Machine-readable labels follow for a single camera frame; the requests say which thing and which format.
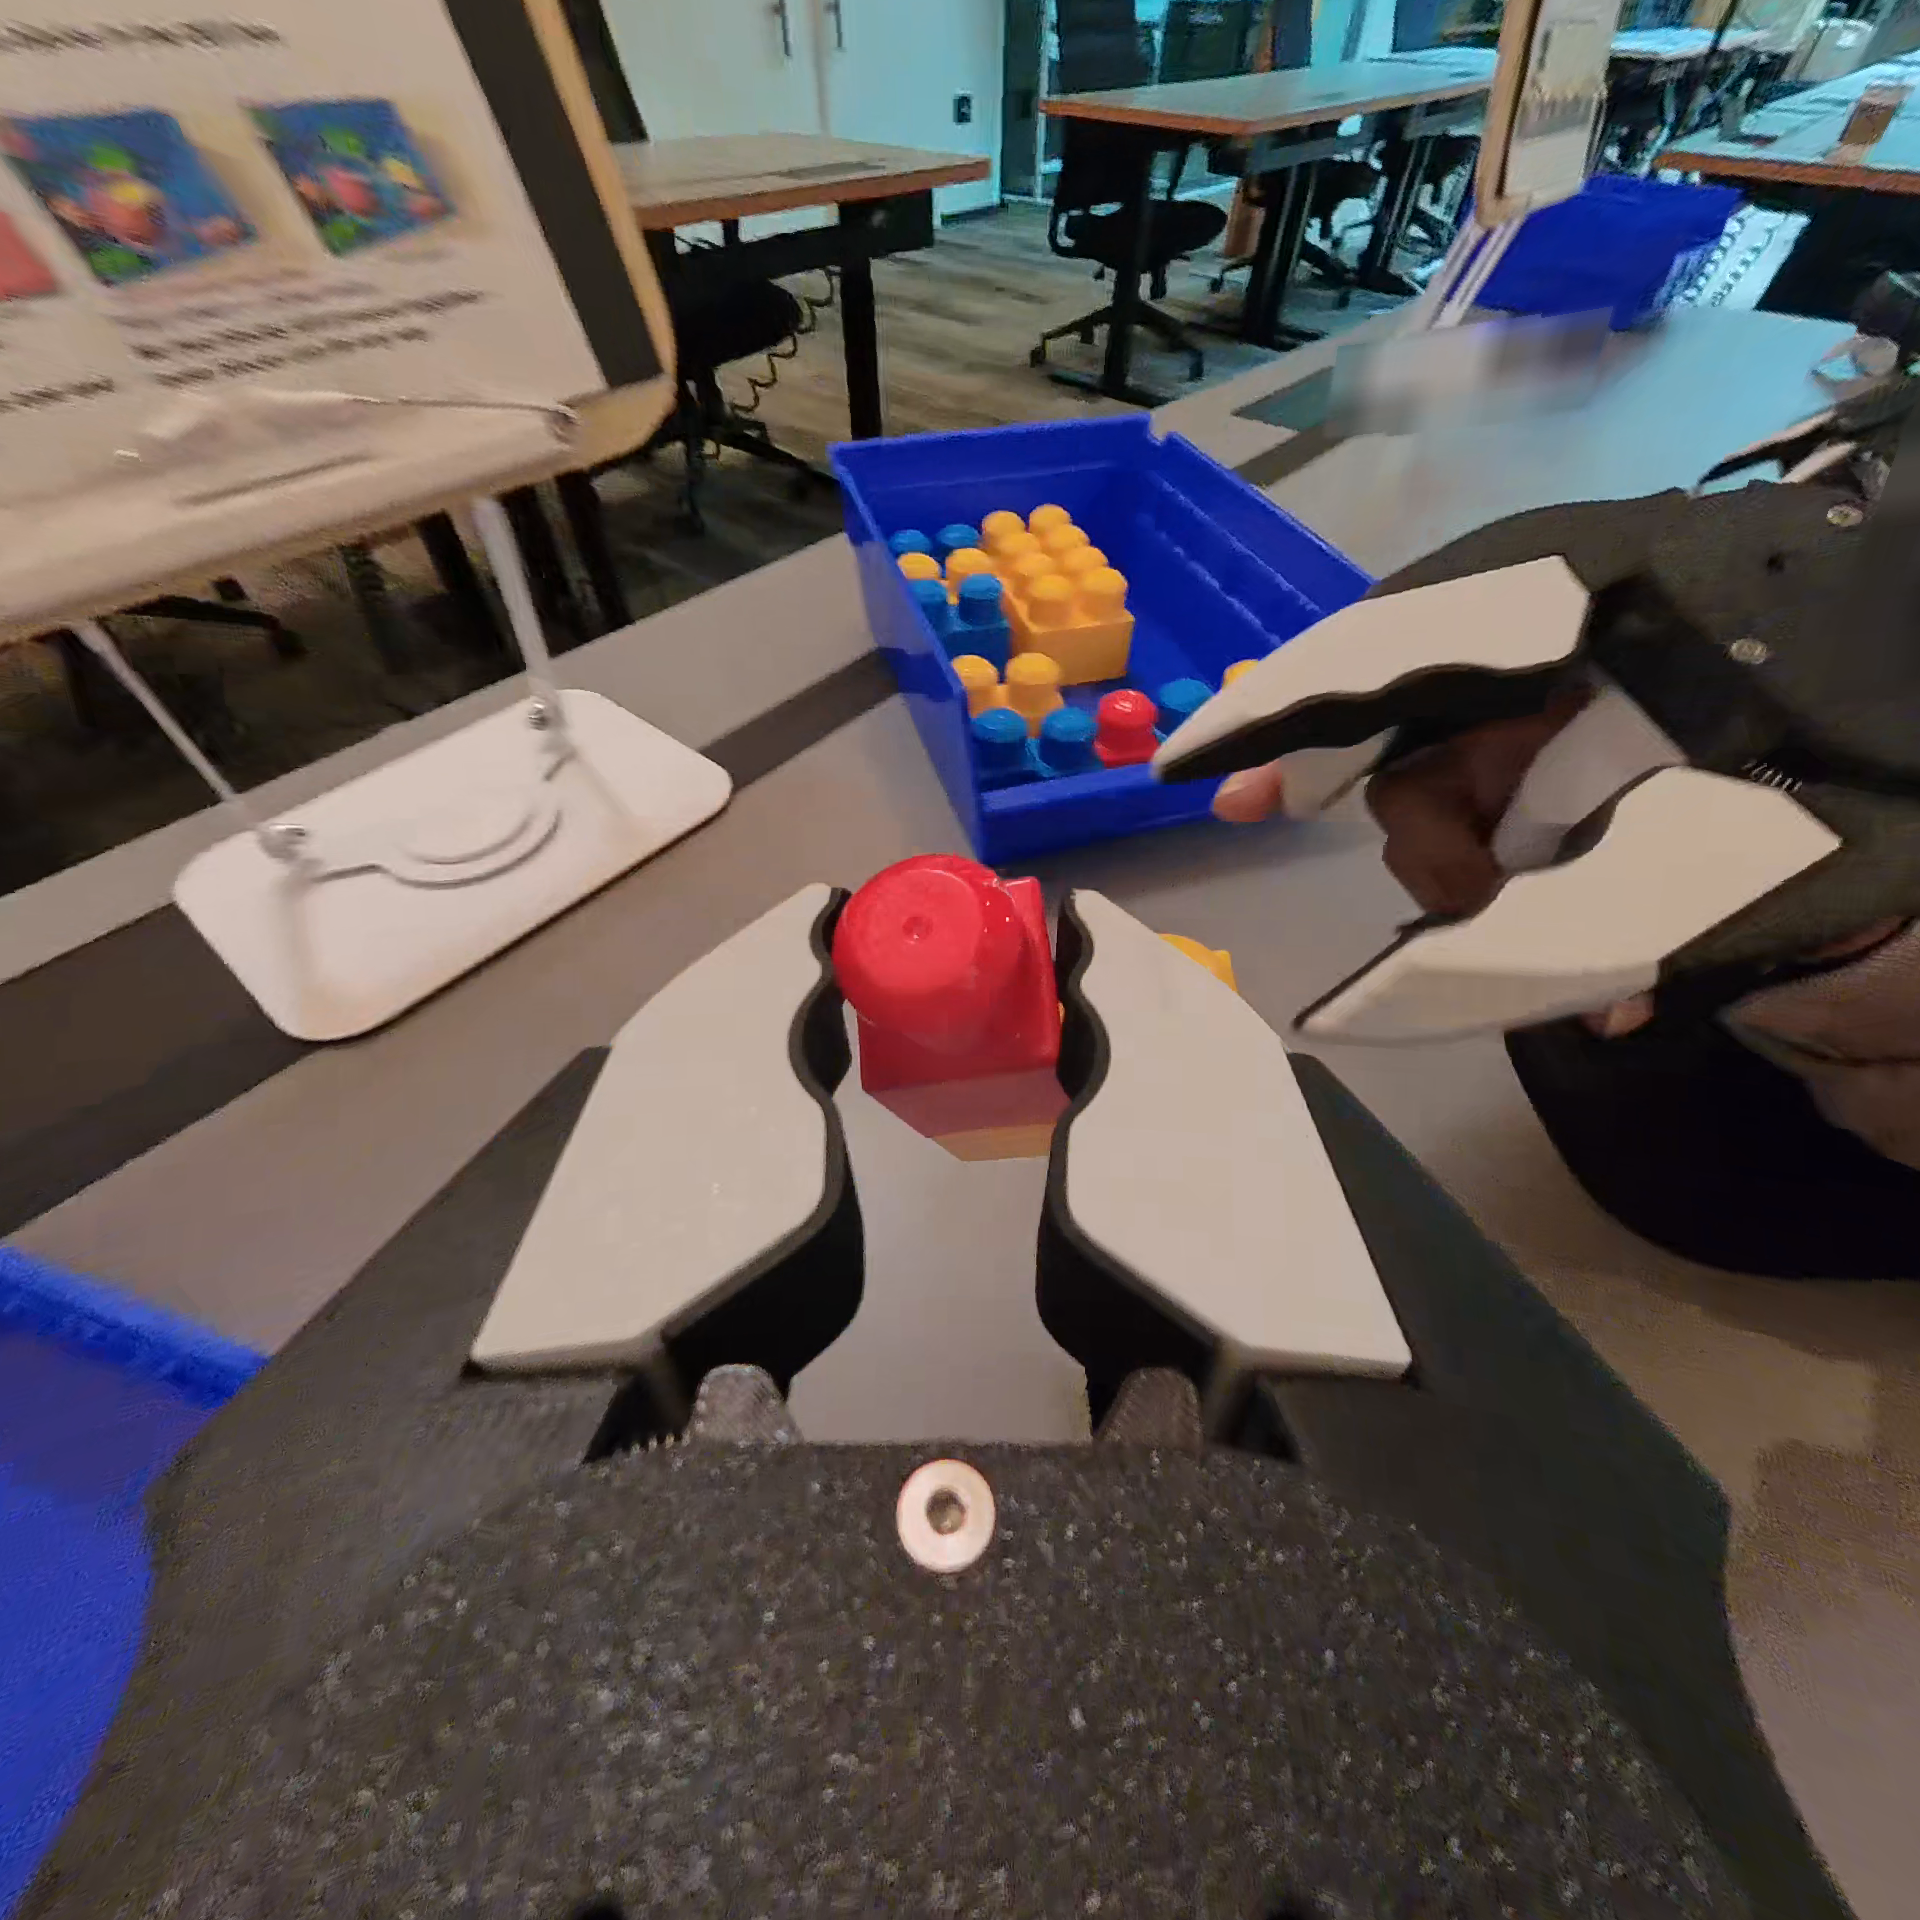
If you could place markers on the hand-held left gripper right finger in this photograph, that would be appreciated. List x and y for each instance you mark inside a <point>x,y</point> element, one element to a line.
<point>1214,1171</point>

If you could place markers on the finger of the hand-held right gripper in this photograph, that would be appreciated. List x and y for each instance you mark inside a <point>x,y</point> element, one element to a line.
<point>1589,914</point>
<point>1425,645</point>

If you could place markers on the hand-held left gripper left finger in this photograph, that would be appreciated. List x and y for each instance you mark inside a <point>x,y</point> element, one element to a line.
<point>674,1140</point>

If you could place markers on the blue plastic bin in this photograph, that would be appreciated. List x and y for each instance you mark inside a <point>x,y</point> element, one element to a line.
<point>1245,555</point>
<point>77,1500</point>
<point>1622,248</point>

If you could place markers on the red mega block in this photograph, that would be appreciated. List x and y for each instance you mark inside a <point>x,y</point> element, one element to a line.
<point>1126,726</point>
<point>944,990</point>

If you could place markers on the person's right forearm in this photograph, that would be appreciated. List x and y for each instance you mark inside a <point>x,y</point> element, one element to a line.
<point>1725,1185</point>

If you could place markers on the blue mega block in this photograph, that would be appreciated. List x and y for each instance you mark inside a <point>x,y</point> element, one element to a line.
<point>911,541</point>
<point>1185,701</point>
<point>983,608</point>
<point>1001,742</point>

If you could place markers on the person's right hand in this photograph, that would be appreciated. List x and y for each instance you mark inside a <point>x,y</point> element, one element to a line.
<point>1440,819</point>

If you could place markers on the black office chair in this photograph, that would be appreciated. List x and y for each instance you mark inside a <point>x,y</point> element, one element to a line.
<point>1131,224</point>
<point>735,322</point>

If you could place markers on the wooden-top desk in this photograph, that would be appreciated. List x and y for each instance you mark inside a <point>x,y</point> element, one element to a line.
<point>1786,158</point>
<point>1259,99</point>
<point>779,164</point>

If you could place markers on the wooden board with printed sheet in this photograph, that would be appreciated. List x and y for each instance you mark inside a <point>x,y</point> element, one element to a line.
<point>299,181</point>
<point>1553,106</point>

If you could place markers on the small brown box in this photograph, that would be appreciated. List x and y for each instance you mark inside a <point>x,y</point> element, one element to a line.
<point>1872,116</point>

